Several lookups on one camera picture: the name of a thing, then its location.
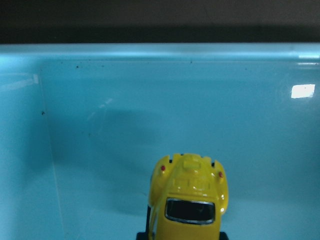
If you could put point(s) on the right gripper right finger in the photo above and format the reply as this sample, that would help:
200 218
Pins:
223 236

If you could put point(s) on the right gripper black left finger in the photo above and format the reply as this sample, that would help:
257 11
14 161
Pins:
142 236

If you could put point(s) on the yellow beetle toy car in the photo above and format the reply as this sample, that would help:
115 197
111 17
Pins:
187 197

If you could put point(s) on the turquoise plastic bin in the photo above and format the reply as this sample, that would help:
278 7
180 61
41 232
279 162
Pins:
83 125

